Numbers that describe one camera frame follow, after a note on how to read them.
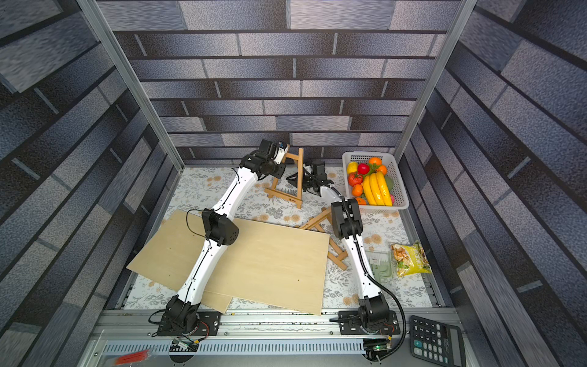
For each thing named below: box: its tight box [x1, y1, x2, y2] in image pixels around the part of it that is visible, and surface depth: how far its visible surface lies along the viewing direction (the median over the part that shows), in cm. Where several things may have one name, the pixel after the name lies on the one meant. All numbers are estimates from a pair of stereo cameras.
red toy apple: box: [357, 162, 370, 176], surface depth 109 cm
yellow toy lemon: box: [347, 161, 359, 174], surface depth 112 cm
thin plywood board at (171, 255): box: [126, 209, 234, 314], surface depth 90 cm
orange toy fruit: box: [368, 156, 383, 166], surface depth 115 cm
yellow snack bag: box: [391, 240, 433, 278], surface depth 85 cm
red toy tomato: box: [347, 172, 364, 187], surface depth 109 cm
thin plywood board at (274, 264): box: [204, 217, 331, 316], surface depth 88 cm
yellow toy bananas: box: [363, 171, 393, 207], surface depth 101 cm
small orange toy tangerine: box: [351, 183, 364, 198], surface depth 106 cm
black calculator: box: [410, 315, 467, 367], surface depth 70 cm
